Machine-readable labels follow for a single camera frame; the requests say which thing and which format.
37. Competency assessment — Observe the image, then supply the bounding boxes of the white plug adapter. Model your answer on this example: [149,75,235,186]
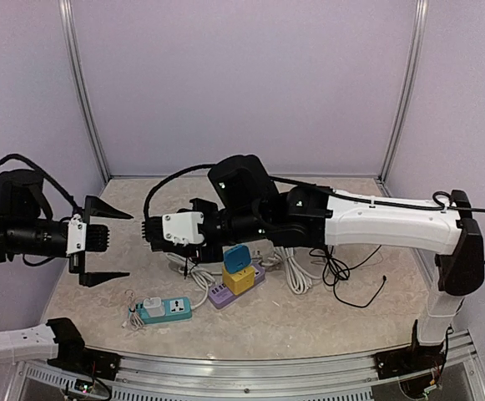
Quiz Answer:
[143,297,165,318]

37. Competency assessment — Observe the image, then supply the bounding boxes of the thin black charging cable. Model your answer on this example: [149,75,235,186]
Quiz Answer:
[331,246,389,309]

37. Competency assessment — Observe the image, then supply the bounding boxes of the aluminium front rail frame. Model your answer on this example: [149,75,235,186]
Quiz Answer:
[5,331,485,400]

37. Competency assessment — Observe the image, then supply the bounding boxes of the blue plug adapter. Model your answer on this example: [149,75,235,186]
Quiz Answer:
[224,244,252,274]

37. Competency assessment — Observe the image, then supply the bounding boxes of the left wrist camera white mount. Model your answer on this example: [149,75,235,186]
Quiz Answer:
[84,221,109,252]

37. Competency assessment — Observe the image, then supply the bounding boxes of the yellow cube socket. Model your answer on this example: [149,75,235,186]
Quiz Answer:
[222,266,255,296]

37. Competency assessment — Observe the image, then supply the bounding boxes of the white coiled power cords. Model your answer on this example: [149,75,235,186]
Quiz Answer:
[166,246,325,310]

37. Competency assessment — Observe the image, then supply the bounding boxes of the purple power strip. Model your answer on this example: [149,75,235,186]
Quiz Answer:
[208,264,265,309]

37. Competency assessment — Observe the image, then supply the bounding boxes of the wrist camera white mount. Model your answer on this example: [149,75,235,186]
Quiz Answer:
[142,211,205,252]
[84,221,109,252]

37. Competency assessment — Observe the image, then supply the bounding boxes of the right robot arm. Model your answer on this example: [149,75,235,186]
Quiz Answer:
[142,155,485,378]

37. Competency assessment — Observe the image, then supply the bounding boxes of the left aluminium corner post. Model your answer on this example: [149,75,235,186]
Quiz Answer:
[58,0,112,185]

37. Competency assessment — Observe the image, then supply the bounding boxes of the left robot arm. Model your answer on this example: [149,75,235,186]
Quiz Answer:
[0,154,132,379]

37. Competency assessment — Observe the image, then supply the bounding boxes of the aluminium corner post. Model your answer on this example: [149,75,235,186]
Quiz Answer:
[378,0,429,185]
[58,0,112,185]

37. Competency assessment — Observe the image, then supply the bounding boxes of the black USB cable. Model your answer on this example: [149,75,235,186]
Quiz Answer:
[308,248,351,289]

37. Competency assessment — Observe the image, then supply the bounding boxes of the beige thin charging cable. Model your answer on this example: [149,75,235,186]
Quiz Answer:
[120,290,147,331]

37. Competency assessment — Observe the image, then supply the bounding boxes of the right aluminium corner post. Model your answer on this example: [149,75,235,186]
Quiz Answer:
[378,0,429,185]

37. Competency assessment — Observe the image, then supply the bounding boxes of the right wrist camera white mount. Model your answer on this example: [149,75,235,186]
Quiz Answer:
[142,211,205,252]

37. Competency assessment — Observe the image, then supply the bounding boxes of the teal power strip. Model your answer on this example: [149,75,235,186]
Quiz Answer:
[128,297,193,328]

